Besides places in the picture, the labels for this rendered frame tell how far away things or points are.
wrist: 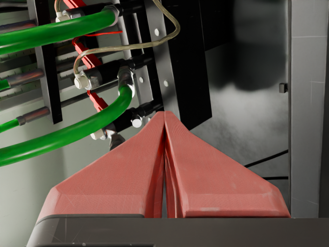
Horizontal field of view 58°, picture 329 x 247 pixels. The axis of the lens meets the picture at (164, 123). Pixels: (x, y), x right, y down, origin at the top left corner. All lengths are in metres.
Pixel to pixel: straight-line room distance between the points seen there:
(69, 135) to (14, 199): 0.52
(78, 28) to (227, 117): 0.43
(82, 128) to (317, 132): 0.27
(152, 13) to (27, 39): 0.26
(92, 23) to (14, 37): 0.06
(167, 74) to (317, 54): 0.22
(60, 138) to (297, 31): 0.27
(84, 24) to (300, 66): 0.24
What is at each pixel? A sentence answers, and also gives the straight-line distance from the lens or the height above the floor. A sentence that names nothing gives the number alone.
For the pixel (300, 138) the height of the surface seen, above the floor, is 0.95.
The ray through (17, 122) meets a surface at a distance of 0.61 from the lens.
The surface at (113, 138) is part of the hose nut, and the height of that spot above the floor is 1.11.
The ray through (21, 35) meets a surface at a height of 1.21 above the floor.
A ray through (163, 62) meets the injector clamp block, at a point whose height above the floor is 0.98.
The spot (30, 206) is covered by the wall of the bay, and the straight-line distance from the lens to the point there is 0.78.
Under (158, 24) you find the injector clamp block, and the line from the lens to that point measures 0.46.
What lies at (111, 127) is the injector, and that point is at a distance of 0.45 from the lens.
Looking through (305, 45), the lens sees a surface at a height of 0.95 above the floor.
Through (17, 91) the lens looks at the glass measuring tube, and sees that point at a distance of 0.68.
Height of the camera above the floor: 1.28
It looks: 35 degrees down
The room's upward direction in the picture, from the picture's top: 119 degrees counter-clockwise
